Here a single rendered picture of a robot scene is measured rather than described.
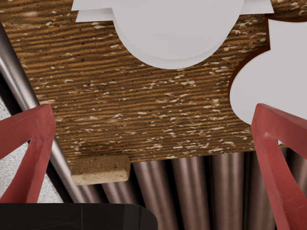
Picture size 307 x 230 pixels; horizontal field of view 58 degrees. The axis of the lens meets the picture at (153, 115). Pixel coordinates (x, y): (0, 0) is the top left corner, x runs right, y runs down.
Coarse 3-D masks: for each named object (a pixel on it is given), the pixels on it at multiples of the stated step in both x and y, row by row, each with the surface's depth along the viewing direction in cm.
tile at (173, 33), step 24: (96, 0) 17; (120, 0) 17; (144, 0) 17; (168, 0) 17; (192, 0) 17; (216, 0) 17; (240, 0) 17; (120, 24) 17; (144, 24) 17; (168, 24) 17; (192, 24) 17; (216, 24) 17; (144, 48) 18; (168, 48) 18; (192, 48) 18
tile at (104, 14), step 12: (252, 0) 18; (264, 0) 18; (84, 12) 18; (96, 12) 18; (108, 12) 18; (252, 12) 18; (264, 12) 18; (120, 36) 19; (132, 48) 20; (216, 48) 19; (144, 60) 20; (156, 60) 20; (168, 60) 20; (180, 60) 20; (192, 60) 20
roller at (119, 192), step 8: (104, 184) 36; (112, 184) 35; (120, 184) 36; (128, 184) 37; (112, 192) 36; (120, 192) 37; (128, 192) 37; (136, 192) 40; (112, 200) 38; (120, 200) 37; (128, 200) 38; (136, 200) 40
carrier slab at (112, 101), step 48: (0, 0) 21; (48, 0) 21; (288, 0) 20; (48, 48) 23; (96, 48) 23; (240, 48) 23; (48, 96) 26; (96, 96) 26; (144, 96) 25; (192, 96) 25; (96, 144) 29; (144, 144) 29; (192, 144) 29; (240, 144) 29
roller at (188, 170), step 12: (180, 168) 34; (192, 168) 34; (204, 168) 36; (180, 180) 35; (192, 180) 35; (204, 180) 36; (180, 192) 37; (192, 192) 36; (204, 192) 37; (180, 204) 40; (192, 204) 38; (204, 204) 39; (192, 216) 40; (204, 216) 40; (192, 228) 41; (204, 228) 42
